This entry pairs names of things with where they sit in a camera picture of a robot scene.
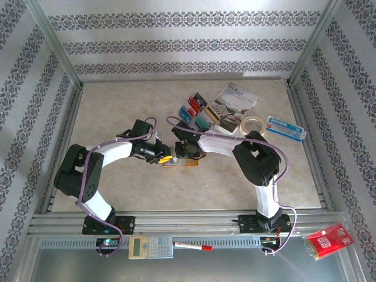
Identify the orange card holder grey sleeves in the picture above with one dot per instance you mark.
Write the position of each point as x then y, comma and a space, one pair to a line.
182, 164

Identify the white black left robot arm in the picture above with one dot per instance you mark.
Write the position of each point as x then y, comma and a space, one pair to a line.
117, 151

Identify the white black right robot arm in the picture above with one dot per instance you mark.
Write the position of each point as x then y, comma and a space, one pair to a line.
217, 146

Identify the teal card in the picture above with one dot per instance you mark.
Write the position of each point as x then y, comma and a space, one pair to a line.
202, 121

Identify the blue card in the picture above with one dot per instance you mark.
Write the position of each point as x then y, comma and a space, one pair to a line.
185, 117

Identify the white red card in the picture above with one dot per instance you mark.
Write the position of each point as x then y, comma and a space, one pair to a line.
190, 111

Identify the gold card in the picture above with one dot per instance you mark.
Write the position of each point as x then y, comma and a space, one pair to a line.
212, 113

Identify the black card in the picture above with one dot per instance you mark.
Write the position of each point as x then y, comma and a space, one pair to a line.
201, 100

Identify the beige masking tape roll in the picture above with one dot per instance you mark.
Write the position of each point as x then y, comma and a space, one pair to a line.
241, 124

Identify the photo print brochure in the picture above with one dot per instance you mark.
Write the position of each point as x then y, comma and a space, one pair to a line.
235, 100

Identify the beige grey calculator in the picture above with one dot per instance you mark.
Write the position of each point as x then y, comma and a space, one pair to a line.
149, 246

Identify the white red marker pen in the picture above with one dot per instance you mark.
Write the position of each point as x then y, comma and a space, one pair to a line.
191, 245

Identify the blue white flat packet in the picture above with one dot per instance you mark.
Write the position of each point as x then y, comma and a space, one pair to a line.
285, 127

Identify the left control board with lights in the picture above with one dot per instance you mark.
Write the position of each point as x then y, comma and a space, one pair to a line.
108, 242

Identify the grey metal shelf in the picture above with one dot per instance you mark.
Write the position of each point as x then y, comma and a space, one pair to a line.
188, 268

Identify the red packet in clear wrap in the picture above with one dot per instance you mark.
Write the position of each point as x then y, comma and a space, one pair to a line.
326, 242

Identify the aluminium mounting rail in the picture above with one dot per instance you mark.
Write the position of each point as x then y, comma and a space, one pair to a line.
188, 223

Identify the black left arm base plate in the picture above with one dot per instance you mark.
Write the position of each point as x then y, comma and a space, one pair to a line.
126, 224

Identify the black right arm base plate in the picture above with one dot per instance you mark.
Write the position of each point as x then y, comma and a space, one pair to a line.
246, 224

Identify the aluminium side rail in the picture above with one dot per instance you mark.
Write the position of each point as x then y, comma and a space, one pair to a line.
63, 132
311, 152

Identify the aluminium frame post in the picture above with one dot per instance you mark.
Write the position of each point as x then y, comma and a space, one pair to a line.
315, 41
53, 41

